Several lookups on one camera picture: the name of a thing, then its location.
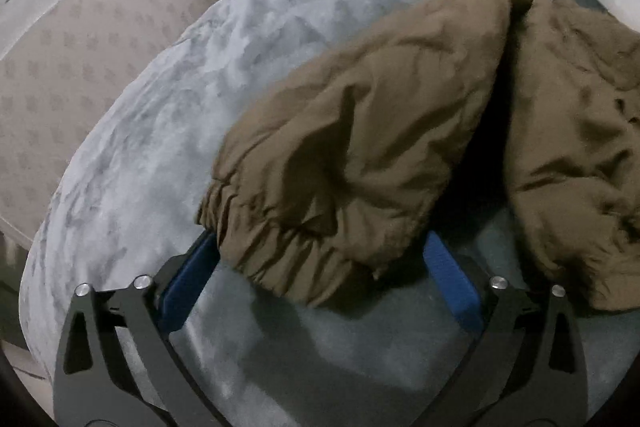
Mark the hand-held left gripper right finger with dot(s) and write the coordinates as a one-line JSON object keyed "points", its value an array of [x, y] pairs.
{"points": [[450, 288]]}

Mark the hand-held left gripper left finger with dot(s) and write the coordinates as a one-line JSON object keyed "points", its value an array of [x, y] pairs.
{"points": [[185, 288]]}

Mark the brown jacket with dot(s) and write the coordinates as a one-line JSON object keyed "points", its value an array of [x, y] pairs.
{"points": [[375, 132]]}

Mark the grey plush blanket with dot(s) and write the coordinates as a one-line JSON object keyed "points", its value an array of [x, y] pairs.
{"points": [[200, 82]]}

